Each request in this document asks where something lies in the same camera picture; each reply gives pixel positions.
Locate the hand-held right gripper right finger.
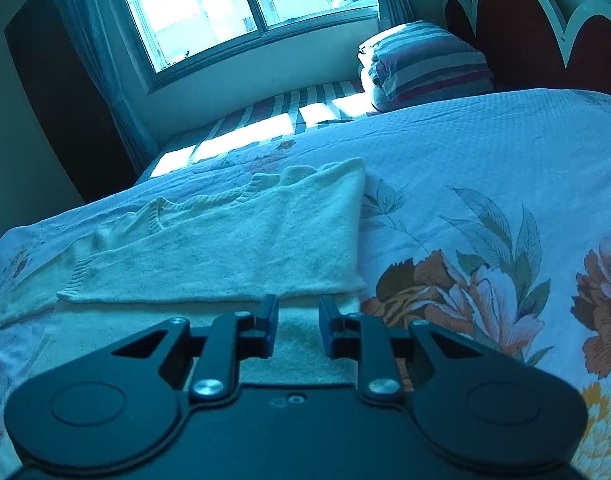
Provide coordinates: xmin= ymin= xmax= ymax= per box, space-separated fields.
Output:
xmin=319 ymin=296 xmax=489 ymax=406

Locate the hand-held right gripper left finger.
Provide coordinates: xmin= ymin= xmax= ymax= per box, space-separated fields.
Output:
xmin=110 ymin=294 xmax=280 ymax=403

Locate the cream knitted sweater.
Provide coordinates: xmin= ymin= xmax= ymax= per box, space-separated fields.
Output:
xmin=0 ymin=157 xmax=369 ymax=392

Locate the striped bed sheet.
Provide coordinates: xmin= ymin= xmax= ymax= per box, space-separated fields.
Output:
xmin=148 ymin=79 xmax=373 ymax=178

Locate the dark wooden wardrobe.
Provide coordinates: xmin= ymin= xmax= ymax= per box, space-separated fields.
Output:
xmin=4 ymin=0 xmax=138 ymax=204

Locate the floral bed blanket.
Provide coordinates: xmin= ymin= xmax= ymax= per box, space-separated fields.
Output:
xmin=0 ymin=87 xmax=611 ymax=480

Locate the long blue curtain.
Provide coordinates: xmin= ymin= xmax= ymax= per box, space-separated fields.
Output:
xmin=46 ymin=0 xmax=160 ymax=173

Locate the striped folded pillow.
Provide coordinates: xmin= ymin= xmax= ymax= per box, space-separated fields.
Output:
xmin=358 ymin=20 xmax=496 ymax=113

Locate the sliding glass window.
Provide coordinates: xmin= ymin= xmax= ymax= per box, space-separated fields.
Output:
xmin=102 ymin=0 xmax=382 ymax=92

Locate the red heart-shaped headboard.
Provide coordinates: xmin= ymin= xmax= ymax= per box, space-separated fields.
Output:
xmin=441 ymin=0 xmax=611 ymax=98

